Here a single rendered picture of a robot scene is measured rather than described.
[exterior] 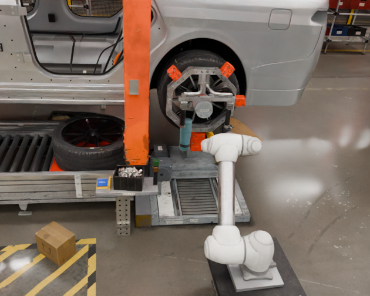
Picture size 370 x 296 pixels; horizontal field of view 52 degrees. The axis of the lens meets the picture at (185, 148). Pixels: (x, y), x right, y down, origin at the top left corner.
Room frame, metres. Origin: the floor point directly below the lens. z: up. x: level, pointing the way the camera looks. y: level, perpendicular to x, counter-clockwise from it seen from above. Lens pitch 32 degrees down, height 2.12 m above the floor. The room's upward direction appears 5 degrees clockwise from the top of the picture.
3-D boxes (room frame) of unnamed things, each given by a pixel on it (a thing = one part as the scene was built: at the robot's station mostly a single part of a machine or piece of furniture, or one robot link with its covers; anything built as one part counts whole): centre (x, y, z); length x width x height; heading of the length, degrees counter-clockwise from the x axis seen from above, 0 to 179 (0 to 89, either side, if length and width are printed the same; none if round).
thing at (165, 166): (2.62, 0.20, 0.26); 0.42 x 0.18 x 0.35; 10
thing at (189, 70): (2.71, -0.09, 0.85); 0.54 x 0.07 x 0.54; 100
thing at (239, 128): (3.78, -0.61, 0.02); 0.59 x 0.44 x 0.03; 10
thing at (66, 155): (2.68, 0.77, 0.39); 0.66 x 0.66 x 0.24
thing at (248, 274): (1.55, -0.50, 0.36); 0.22 x 0.18 x 0.06; 101
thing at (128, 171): (2.09, 0.37, 0.51); 0.20 x 0.14 x 0.13; 92
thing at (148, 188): (2.08, 0.39, 0.44); 0.43 x 0.17 x 0.03; 100
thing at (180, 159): (2.88, -0.06, 0.32); 0.40 x 0.30 x 0.28; 100
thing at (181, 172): (2.88, -0.06, 0.13); 0.50 x 0.36 x 0.10; 100
